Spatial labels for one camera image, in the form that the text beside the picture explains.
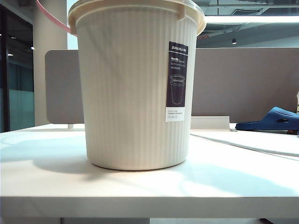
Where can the white ribbed plastic trash can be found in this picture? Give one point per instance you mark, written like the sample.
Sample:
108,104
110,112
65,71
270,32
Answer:
128,105

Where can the grey rounded desk divider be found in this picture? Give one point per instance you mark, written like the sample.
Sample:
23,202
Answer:
63,93

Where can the brown desk partition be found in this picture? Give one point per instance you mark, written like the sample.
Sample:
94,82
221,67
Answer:
245,88

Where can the black ceiling spotlight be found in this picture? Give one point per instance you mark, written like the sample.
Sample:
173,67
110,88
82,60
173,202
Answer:
234,41

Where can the blue rubber slipper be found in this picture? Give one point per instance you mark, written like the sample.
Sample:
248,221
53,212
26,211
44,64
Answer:
268,121

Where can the long white ceiling light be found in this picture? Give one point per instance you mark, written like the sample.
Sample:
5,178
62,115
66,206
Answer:
252,19

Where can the white ceiling air vent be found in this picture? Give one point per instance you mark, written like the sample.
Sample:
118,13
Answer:
247,12

